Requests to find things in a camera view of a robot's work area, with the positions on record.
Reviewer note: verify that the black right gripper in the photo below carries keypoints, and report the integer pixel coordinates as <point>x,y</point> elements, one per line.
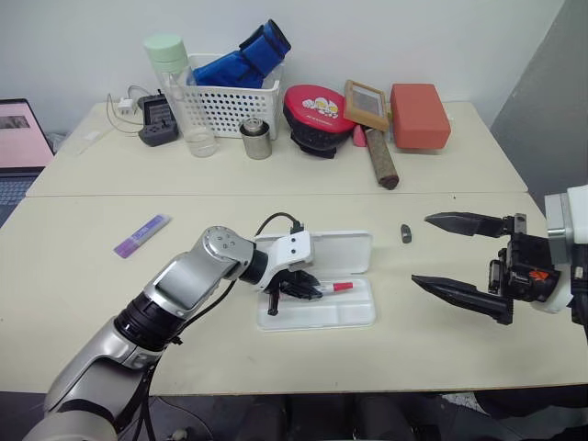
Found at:
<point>523,266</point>

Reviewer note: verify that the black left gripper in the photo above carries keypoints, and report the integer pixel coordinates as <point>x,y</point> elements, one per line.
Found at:
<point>298,278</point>

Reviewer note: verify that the red marker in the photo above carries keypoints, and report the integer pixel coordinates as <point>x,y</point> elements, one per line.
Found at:
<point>341,287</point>

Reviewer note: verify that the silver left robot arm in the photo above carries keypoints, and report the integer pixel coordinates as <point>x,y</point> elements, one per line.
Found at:
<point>184,285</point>

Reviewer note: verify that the white plastic pencil case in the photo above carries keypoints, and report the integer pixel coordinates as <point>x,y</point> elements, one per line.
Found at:
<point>340,257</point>

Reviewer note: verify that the purple pencil lead case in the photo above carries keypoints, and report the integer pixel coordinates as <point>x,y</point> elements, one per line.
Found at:
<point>142,235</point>

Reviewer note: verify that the small dark grey cap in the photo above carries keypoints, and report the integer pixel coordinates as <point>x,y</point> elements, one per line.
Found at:
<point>405,233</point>

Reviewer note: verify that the brown cylindrical stick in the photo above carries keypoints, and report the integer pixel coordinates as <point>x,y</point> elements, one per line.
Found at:
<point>381,161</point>

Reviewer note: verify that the orange red foam block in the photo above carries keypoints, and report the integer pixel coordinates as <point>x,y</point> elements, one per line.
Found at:
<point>419,115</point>

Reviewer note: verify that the small metal tin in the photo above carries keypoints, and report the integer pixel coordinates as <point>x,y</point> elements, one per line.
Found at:
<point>255,140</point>

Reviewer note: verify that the pink eraser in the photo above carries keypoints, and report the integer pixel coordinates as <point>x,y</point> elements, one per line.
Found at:
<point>359,137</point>

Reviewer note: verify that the dark rounded shape under table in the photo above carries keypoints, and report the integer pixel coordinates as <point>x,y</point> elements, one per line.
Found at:
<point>528,413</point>

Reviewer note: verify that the red and black cartoon pouch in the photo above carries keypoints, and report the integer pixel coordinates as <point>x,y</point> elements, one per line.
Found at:
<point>314,117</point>

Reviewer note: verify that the wooden framed brush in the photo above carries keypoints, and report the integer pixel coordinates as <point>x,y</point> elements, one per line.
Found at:
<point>366,105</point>

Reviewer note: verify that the white perforated plastic basket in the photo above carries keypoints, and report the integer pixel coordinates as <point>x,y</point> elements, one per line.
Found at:
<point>229,108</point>

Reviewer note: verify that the dark grey travel adapter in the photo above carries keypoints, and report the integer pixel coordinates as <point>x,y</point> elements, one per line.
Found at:
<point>157,121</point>

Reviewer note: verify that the blue fabric pouch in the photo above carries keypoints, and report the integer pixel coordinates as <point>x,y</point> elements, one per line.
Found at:
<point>243,64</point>

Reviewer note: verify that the white charger plug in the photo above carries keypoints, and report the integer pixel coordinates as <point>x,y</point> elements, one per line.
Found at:
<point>125,108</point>

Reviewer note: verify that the clear plastic strip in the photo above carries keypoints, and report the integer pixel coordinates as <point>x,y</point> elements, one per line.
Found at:
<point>88,141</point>

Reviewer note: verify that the clear bottle with green lid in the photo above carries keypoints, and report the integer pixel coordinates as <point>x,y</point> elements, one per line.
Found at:
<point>172,69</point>

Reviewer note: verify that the open laptop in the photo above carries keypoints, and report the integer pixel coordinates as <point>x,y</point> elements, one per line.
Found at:
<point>20,138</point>

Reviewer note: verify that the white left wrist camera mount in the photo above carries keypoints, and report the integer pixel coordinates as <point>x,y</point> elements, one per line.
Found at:
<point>294,250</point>

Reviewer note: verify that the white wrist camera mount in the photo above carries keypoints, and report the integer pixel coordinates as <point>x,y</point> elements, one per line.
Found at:
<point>558,220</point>
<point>294,250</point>

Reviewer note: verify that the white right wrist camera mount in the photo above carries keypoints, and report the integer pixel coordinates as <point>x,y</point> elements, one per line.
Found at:
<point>558,220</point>

